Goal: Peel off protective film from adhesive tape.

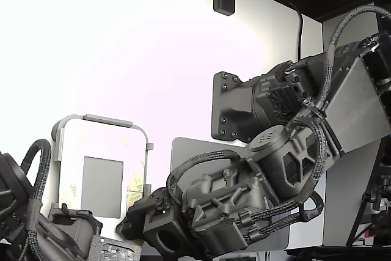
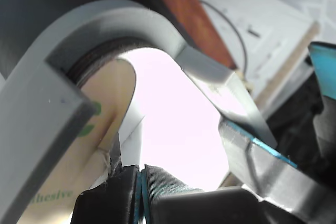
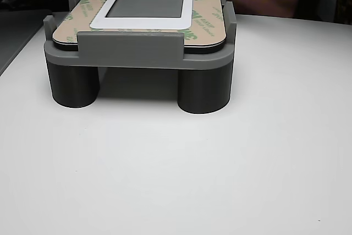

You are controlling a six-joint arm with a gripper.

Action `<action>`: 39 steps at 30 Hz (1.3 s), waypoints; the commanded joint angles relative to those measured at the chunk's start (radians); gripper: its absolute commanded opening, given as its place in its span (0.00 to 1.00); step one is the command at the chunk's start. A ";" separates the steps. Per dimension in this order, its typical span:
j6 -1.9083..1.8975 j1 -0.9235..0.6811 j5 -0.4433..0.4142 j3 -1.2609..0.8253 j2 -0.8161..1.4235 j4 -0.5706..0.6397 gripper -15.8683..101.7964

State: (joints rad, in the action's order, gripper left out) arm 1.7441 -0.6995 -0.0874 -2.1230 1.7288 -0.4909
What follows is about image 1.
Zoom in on dark grey printed gripper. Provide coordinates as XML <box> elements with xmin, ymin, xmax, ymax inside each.
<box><xmin>115</xmin><ymin>157</ymin><xmax>278</xmax><ymax>258</ymax></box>

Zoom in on white panel with grey window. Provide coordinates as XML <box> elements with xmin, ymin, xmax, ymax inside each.
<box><xmin>59</xmin><ymin>119</ymin><xmax>148</xmax><ymax>219</ymax></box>

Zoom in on grey motor block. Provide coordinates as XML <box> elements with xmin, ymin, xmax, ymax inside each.
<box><xmin>47</xmin><ymin>203</ymin><xmax>103</xmax><ymax>259</ymax></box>

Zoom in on thin black hanging cable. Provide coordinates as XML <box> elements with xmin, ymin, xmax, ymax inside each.
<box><xmin>286</xmin><ymin>0</ymin><xmax>305</xmax><ymax>64</ymax></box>

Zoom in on dark grey six-joint robot arm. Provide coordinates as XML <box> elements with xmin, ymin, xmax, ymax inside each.
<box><xmin>210</xmin><ymin>37</ymin><xmax>391</xmax><ymax>210</ymax></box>

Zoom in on black braided looped cable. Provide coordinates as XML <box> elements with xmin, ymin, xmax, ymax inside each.
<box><xmin>20</xmin><ymin>138</ymin><xmax>52</xmax><ymax>243</ymax></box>

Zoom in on grey printed holding fixture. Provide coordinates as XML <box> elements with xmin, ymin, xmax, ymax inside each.
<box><xmin>51</xmin><ymin>114</ymin><xmax>154</xmax><ymax>218</ymax></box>

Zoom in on white raised platform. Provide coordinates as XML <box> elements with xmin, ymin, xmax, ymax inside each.
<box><xmin>235</xmin><ymin>0</ymin><xmax>382</xmax><ymax>248</ymax></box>

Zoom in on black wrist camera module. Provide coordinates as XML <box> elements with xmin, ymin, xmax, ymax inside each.
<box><xmin>148</xmin><ymin>186</ymin><xmax>172</xmax><ymax>213</ymax></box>

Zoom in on smooth black cable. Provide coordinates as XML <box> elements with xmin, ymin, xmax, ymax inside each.
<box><xmin>298</xmin><ymin>191</ymin><xmax>325</xmax><ymax>224</ymax></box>

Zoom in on black stationary device housing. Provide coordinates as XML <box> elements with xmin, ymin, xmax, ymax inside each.
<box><xmin>0</xmin><ymin>150</ymin><xmax>35</xmax><ymax>261</ymax></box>

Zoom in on black tripod stand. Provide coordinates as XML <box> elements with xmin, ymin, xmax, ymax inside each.
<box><xmin>345</xmin><ymin>138</ymin><xmax>391</xmax><ymax>261</ymax></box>

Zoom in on dark printed circuit board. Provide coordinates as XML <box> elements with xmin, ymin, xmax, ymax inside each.
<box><xmin>87</xmin><ymin>235</ymin><xmax>143</xmax><ymax>261</ymax></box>

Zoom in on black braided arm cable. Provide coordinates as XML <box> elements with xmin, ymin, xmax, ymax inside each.
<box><xmin>166</xmin><ymin>149</ymin><xmax>249</xmax><ymax>210</ymax></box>
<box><xmin>305</xmin><ymin>3</ymin><xmax>391</xmax><ymax>115</ymax></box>

